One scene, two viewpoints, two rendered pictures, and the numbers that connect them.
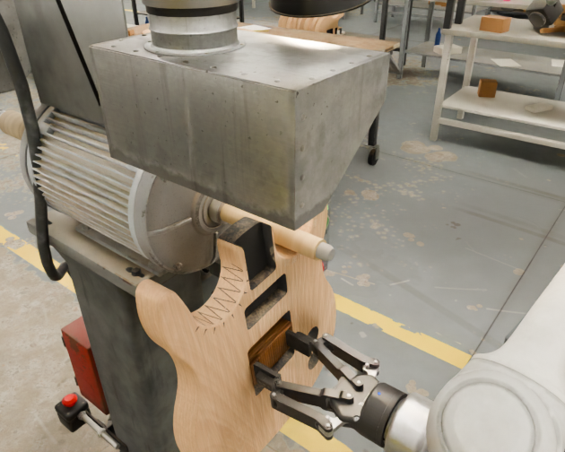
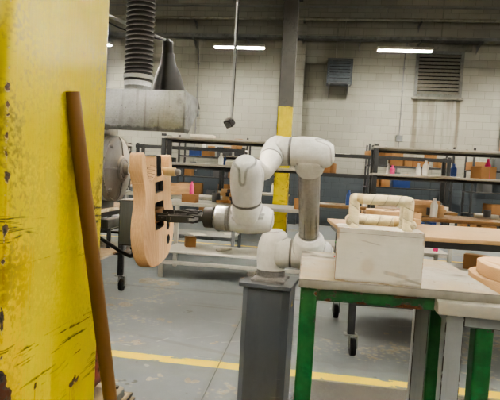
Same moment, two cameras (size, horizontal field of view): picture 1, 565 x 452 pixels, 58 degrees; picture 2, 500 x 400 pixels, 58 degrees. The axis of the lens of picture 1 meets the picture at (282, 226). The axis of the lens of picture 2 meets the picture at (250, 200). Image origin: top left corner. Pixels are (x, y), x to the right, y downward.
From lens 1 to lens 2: 1.25 m
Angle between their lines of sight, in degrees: 41
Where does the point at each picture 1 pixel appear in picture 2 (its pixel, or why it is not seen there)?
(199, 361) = (146, 190)
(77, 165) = not seen: hidden behind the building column
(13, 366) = not seen: outside the picture
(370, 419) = (207, 212)
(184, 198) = (116, 158)
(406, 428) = (220, 209)
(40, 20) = not seen: hidden behind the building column
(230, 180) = (160, 122)
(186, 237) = (114, 176)
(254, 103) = (172, 96)
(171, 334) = (143, 169)
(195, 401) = (143, 209)
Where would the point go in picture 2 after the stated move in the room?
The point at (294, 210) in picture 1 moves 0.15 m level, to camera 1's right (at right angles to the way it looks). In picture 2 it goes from (184, 125) to (223, 129)
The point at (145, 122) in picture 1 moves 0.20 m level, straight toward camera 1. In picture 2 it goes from (125, 110) to (158, 106)
